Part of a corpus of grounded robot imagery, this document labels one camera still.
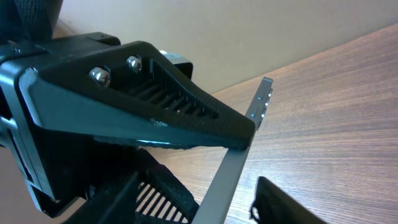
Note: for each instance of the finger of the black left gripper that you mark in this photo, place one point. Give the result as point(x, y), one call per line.
point(144, 191)
point(140, 102)

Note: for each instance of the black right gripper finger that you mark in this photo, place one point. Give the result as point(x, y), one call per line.
point(273, 206)

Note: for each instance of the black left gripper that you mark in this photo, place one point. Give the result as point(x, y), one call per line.
point(59, 166)

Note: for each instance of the Galaxy smartphone with cyan screen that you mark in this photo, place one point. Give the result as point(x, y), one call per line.
point(215, 205)

